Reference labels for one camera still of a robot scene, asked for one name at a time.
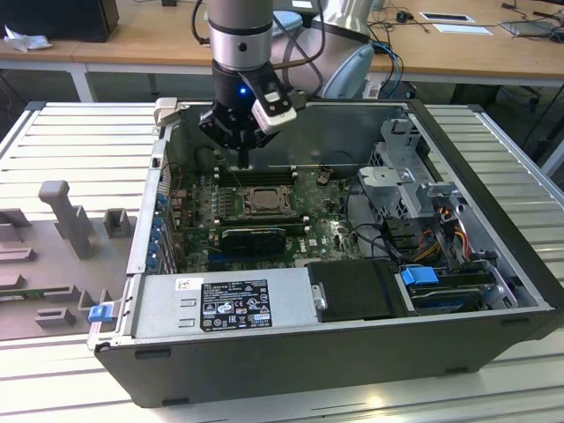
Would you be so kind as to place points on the black open PC case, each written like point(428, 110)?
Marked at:
point(286, 365)

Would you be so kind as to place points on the wooden desk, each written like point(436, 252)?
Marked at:
point(176, 35)

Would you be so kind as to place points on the black plastic shroud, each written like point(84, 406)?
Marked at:
point(352, 291)

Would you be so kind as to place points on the crumpled white paper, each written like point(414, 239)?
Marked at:
point(26, 40)

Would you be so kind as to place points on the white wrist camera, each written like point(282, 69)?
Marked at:
point(275, 121)

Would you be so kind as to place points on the blue case latch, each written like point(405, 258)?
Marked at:
point(99, 314)

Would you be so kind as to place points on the white paper sheet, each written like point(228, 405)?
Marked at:
point(462, 29)

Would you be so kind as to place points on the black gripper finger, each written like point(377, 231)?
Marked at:
point(216, 128)
point(260, 140)

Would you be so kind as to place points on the black box on desk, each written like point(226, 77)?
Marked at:
point(57, 17)

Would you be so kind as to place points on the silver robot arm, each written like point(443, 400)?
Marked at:
point(238, 39)

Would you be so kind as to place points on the grey metal drive cage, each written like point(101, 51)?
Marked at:
point(388, 176)

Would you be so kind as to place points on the silver CPU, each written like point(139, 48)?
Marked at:
point(266, 198)

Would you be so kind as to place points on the grey case latch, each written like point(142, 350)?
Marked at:
point(166, 110)

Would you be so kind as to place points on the black graphics card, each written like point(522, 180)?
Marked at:
point(253, 242)

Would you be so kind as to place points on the blue disk carrier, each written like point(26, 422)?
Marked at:
point(418, 275)

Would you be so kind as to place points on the silver power supply unit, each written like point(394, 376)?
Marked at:
point(167, 304)

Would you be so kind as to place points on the grey parts rack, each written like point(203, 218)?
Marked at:
point(44, 273)

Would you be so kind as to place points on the CPU socket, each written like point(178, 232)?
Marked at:
point(266, 212)

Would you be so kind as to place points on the thin metal locking lever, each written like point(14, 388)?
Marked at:
point(253, 203)
point(233, 176)

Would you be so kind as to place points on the green motherboard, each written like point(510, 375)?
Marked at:
point(326, 229)

